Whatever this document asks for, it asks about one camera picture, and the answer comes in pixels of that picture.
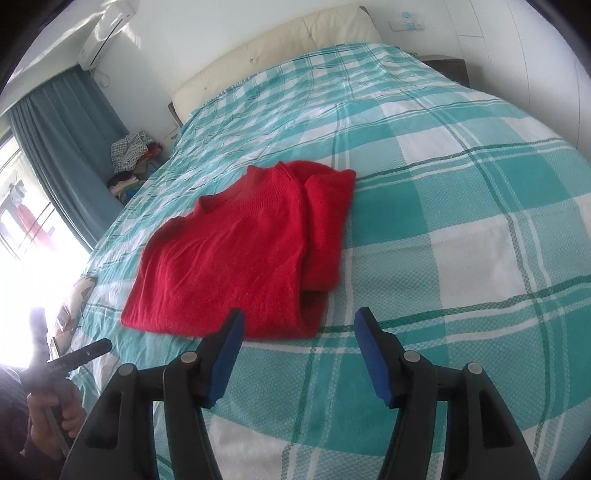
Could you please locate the balcony railing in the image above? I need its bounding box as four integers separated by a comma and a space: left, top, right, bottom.
0, 182, 61, 261

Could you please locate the white wardrobe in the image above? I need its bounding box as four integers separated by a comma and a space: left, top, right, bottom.
455, 0, 591, 153

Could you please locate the person's left hand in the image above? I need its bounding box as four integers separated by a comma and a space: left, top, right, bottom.
25, 382, 87, 459

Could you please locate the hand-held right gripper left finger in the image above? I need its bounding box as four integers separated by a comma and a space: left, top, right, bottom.
60, 308, 246, 480

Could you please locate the pile of clothes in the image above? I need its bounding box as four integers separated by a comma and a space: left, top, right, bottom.
106, 131, 165, 206

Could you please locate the white wall switch panel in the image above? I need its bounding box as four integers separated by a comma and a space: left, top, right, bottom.
389, 10, 426, 32

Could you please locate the cream padded headboard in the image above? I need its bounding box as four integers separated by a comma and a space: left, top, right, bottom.
168, 4, 382, 126

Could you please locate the white air conditioner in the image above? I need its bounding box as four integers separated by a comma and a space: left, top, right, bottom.
78, 0, 140, 71

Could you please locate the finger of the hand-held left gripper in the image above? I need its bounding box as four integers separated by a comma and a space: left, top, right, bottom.
65, 338, 114, 368
28, 308, 52, 366

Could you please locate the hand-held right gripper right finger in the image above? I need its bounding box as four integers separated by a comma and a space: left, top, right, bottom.
354, 307, 541, 480

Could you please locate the dark wooden nightstand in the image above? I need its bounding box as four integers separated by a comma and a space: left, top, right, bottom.
420, 54, 472, 89

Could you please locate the teal curtain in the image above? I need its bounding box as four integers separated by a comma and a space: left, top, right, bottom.
6, 64, 130, 251

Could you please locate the red knit sweater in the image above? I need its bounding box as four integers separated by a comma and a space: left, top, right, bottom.
120, 160, 358, 342

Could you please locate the teal plaid bed blanket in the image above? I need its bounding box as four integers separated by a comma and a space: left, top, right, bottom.
65, 41, 591, 480

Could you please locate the patterned cushion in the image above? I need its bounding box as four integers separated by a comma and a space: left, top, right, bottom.
54, 275, 99, 334

